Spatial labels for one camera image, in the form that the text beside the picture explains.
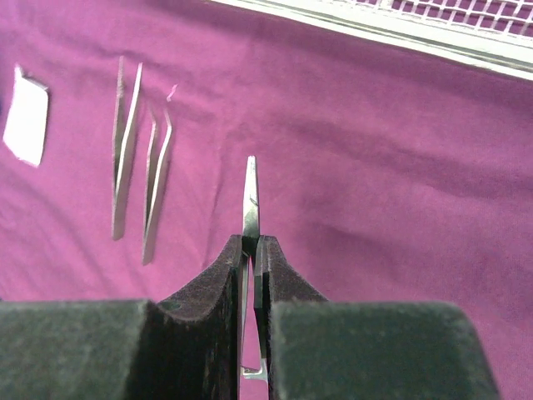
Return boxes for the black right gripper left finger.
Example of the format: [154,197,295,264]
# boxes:
[1,235,242,399]

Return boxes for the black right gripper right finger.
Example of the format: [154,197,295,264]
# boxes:
[254,236,500,399]

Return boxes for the steel tweezers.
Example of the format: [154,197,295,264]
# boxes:
[142,109,173,265]
[112,56,142,241]

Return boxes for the steel clamp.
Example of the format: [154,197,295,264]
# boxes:
[237,156,268,382]

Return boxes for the steel tweezers front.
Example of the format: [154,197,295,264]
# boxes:
[112,56,142,241]

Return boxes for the purple cloth wrap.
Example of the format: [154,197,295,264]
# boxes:
[1,1,532,399]

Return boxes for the white blue label packet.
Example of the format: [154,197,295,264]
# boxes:
[2,64,49,168]

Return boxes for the metal mesh tray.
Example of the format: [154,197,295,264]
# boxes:
[225,0,532,81]

